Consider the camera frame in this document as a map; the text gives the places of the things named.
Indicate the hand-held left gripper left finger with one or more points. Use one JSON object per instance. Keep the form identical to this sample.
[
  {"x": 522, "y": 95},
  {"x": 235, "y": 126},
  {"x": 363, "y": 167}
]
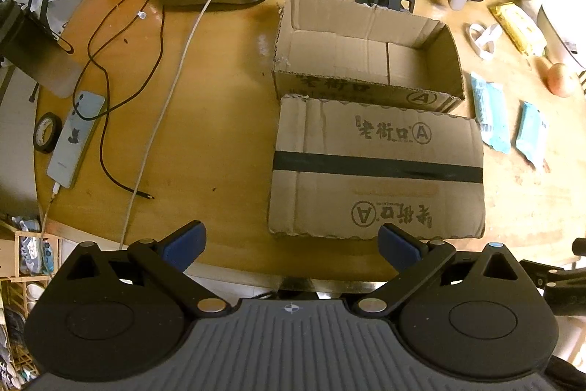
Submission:
[{"x": 187, "y": 243}]

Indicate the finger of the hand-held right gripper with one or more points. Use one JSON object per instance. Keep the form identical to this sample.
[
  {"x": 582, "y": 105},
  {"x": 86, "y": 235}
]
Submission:
[{"x": 538, "y": 271}]

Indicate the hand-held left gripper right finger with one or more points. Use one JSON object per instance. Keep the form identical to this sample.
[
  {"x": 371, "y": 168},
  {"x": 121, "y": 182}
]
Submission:
[{"x": 399, "y": 246}]

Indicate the blue wet wipes packet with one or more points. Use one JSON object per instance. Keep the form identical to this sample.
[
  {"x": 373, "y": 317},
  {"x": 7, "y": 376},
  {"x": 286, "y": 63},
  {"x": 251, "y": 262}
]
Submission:
[
  {"x": 490, "y": 116},
  {"x": 531, "y": 134}
]

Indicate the cardboard box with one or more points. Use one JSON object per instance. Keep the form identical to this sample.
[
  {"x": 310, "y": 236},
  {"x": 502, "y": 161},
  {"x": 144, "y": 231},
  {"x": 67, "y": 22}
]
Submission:
[{"x": 357, "y": 52}]

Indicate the wooden desktop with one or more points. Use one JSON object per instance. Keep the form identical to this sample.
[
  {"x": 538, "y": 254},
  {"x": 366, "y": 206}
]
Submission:
[{"x": 206, "y": 120}]

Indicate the cardboard box lid with tape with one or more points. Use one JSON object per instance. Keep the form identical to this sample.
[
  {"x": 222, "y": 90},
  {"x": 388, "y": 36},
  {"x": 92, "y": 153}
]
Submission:
[{"x": 366, "y": 198}]

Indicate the light blue smartphone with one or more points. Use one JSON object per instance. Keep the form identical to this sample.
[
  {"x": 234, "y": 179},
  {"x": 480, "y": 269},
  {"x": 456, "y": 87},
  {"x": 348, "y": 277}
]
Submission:
[{"x": 68, "y": 153}]

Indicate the black tape roll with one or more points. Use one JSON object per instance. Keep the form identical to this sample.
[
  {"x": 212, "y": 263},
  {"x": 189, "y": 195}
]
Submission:
[{"x": 46, "y": 149}]

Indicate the wooden rack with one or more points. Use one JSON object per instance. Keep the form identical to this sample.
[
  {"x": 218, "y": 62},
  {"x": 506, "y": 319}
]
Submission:
[{"x": 18, "y": 276}]

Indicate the orange round fruit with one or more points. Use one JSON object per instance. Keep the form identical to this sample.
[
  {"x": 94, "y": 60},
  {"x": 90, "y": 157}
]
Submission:
[{"x": 563, "y": 79}]

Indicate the white rimmed pot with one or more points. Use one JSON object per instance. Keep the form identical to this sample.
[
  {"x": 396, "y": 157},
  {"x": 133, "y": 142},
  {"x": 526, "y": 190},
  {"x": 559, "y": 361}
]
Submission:
[{"x": 565, "y": 38}]

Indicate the yellow wet wipes pack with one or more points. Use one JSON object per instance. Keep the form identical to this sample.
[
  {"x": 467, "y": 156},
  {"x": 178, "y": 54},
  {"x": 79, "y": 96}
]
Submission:
[{"x": 517, "y": 25}]

